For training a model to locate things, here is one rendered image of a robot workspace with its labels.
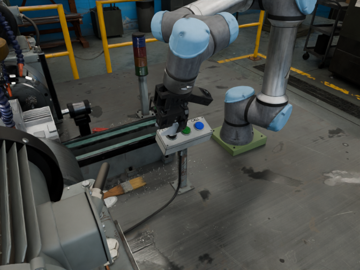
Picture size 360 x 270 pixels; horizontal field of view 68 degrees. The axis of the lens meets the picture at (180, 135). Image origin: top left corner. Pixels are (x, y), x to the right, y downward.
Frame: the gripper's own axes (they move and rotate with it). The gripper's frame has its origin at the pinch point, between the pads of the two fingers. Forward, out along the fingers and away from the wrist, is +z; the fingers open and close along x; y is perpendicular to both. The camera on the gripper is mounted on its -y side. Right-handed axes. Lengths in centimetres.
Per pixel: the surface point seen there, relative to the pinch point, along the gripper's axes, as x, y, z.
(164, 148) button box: 2.8, 3.5, 3.6
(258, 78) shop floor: -141, -239, 171
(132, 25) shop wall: -456, -183, 285
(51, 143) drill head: -5.0, 32.4, -3.7
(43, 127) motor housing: -20.7, 33.6, 8.7
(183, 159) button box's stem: 3.9, -4.7, 13.9
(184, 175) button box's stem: 6.8, -5.2, 21.2
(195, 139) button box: 3.5, -7.0, 3.2
